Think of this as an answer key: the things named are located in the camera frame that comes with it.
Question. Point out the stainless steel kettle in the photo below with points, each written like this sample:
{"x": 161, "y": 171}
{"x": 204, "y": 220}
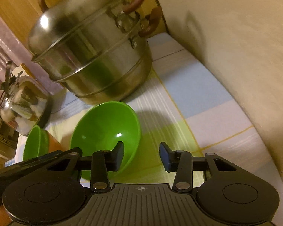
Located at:
{"x": 21, "y": 108}

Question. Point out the checked pastel tablecloth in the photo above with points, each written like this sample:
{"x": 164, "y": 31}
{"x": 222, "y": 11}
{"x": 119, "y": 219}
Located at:
{"x": 202, "y": 103}

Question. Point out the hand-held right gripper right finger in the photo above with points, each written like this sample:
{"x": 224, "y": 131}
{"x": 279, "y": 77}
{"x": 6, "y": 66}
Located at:
{"x": 165, "y": 158}

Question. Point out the white wooden chair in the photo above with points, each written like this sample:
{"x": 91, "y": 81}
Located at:
{"x": 18, "y": 72}

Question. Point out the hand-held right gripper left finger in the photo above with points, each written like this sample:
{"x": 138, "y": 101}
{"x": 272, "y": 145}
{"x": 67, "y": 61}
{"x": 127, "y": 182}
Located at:
{"x": 119, "y": 157}

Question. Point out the stainless steel steamer pot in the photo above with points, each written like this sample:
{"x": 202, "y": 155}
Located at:
{"x": 96, "y": 58}

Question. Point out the orange plastic bowl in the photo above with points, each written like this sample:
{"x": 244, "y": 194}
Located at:
{"x": 54, "y": 144}

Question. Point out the green plastic bowl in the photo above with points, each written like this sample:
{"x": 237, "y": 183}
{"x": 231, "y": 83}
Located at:
{"x": 103, "y": 127}
{"x": 34, "y": 143}

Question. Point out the dark furniture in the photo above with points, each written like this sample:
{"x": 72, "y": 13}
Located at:
{"x": 0, "y": 127}

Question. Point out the patterned curtain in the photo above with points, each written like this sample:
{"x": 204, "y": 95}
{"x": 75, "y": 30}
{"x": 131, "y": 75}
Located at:
{"x": 0, "y": 40}

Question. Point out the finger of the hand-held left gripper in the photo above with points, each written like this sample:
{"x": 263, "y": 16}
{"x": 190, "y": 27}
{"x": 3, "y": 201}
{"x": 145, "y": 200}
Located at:
{"x": 26, "y": 164}

